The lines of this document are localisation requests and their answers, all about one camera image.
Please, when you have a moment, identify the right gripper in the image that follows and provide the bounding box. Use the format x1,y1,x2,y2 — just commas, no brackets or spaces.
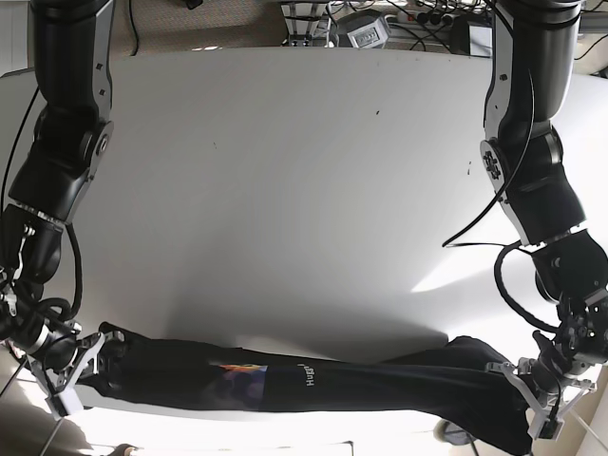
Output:
27,331,124,404

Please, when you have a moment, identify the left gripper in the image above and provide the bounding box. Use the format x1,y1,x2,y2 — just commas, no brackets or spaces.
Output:
485,357,597,428

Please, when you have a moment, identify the black T-shirt with print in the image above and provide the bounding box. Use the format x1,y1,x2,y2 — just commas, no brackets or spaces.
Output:
85,331,532,455

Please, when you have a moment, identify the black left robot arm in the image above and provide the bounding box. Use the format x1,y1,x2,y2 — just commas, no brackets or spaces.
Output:
481,1,607,438

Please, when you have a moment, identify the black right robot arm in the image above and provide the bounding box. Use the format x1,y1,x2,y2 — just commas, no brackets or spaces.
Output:
1,1,115,417

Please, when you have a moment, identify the round black stand base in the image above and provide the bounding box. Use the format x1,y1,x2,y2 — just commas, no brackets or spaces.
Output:
433,419,475,447

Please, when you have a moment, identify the grey power adapter box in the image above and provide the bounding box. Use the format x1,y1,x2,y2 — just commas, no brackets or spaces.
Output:
468,25,493,58

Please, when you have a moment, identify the grey socket box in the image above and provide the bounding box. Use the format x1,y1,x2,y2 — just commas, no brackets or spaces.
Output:
338,9,390,49

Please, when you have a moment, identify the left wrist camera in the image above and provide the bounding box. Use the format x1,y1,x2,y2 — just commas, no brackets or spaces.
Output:
528,410,564,441

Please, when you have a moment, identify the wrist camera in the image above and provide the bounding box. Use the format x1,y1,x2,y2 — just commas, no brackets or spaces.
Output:
528,410,564,441
46,389,85,421

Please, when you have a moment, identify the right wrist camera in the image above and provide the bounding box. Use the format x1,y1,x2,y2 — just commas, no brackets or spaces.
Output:
46,389,85,421

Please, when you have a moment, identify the black looping arm cable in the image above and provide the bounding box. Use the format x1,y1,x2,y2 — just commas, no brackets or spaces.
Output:
441,56,538,249

